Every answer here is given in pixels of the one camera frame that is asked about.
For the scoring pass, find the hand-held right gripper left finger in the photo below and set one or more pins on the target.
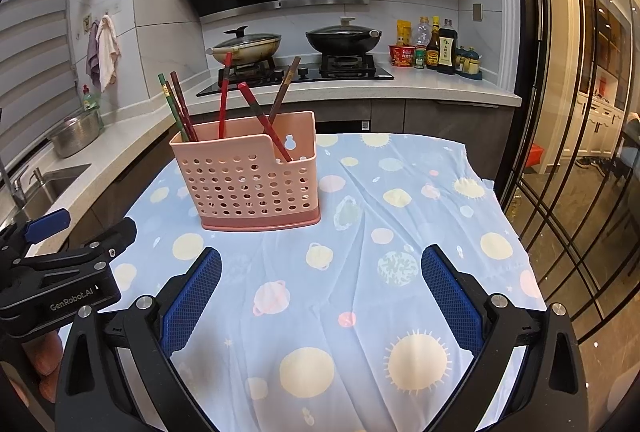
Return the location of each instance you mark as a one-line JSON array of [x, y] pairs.
[[192, 297]]

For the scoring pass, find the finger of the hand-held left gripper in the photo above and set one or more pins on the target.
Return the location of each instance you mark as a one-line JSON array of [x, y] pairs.
[[47, 224], [107, 239]]

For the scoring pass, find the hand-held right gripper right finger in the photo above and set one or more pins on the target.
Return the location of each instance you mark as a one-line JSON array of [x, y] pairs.
[[450, 297]]

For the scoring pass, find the pink perforated utensil holder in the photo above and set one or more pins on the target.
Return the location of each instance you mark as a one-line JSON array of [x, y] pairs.
[[250, 192]]

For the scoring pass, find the green chopstick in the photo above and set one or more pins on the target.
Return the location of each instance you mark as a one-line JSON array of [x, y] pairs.
[[170, 104]]

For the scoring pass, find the red chopstick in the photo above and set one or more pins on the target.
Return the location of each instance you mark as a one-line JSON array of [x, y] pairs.
[[257, 111], [225, 96]]

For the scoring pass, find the person's left hand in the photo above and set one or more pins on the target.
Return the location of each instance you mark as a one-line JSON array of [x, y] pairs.
[[45, 357]]

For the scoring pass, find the stainless steel sink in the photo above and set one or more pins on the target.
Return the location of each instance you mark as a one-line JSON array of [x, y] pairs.
[[50, 189]]

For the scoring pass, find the chrome faucet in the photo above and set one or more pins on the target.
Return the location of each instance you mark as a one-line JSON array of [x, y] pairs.
[[17, 187]]

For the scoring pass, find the stainless steel bowl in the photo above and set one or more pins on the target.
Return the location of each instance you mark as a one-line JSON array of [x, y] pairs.
[[75, 134]]

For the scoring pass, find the blue planet print tablecloth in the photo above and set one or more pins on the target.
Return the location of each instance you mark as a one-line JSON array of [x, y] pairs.
[[350, 287]]

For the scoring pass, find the green dish soap bottle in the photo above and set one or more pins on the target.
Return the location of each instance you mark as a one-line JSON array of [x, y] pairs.
[[91, 100]]

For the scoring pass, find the white window blind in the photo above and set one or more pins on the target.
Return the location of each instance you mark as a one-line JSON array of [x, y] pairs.
[[35, 61]]

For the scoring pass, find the red bag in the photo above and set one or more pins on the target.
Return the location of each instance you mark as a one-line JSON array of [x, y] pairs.
[[533, 156]]

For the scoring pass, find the purple hanging towel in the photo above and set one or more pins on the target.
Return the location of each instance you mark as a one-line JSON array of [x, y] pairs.
[[92, 56]]

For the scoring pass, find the white hanging towel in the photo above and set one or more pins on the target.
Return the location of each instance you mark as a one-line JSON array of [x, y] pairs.
[[107, 51]]

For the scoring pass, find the glass sliding door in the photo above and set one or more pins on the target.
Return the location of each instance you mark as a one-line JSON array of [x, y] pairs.
[[575, 136]]

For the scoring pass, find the small bottles on blue tray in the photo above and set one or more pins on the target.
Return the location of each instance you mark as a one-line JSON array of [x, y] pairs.
[[470, 64]]

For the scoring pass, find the beige wok with lid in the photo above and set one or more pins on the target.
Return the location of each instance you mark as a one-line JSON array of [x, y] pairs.
[[250, 49]]

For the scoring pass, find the small green cap jar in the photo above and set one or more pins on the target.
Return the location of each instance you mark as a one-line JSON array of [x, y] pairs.
[[419, 60]]

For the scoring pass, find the red instant noodle cup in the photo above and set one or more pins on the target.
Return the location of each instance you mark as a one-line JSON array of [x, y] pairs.
[[401, 56]]

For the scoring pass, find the dark soy sauce bottle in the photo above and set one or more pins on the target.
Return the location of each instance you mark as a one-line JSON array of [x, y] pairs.
[[447, 51]]

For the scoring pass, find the yellow label sauce bottle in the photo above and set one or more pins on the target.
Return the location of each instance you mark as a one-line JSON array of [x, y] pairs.
[[433, 51]]

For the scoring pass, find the black gas stove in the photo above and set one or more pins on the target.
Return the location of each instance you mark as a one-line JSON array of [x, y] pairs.
[[310, 74]]

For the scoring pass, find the clear plastic bottle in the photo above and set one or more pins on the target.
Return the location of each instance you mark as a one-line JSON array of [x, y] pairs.
[[421, 34]]

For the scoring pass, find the yellow seasoning packet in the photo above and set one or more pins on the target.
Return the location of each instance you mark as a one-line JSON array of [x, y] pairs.
[[403, 31]]

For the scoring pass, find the black wok with lid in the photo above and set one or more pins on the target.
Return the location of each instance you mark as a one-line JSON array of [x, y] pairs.
[[342, 39]]

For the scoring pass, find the wall outlet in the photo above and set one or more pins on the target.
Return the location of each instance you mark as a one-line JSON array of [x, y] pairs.
[[477, 11]]

